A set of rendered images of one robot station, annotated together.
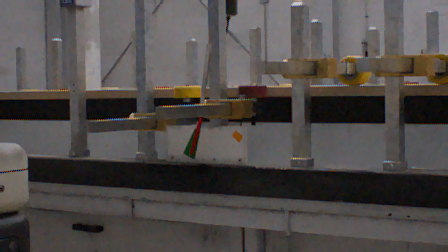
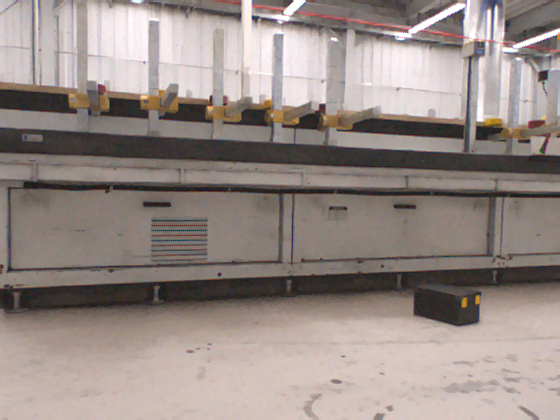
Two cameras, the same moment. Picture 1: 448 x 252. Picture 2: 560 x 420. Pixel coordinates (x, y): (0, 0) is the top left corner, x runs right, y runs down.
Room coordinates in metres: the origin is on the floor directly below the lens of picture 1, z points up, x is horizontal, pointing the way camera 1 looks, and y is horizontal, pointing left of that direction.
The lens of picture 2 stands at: (2.10, 2.74, 0.49)
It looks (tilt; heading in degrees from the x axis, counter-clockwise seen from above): 3 degrees down; 310
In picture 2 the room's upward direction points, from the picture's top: 1 degrees clockwise
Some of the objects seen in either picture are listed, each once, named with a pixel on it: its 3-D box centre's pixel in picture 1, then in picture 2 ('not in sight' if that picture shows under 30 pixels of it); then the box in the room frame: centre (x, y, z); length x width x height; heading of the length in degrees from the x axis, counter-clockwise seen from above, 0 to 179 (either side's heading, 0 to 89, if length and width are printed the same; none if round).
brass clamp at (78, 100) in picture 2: not in sight; (89, 102); (3.52, 1.87, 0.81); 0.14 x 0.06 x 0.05; 56
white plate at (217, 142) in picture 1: (205, 144); (550, 147); (2.28, 0.05, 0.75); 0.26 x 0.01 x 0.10; 56
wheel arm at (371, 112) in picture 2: not in sight; (345, 121); (2.91, 1.05, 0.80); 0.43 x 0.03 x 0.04; 146
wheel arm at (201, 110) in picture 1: (212, 110); not in sight; (2.19, 0.03, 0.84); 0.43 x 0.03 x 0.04; 146
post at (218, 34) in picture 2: not in sight; (217, 90); (3.26, 1.47, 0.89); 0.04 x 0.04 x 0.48; 56
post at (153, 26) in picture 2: not in sight; (153, 85); (3.39, 1.68, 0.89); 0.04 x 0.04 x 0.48; 56
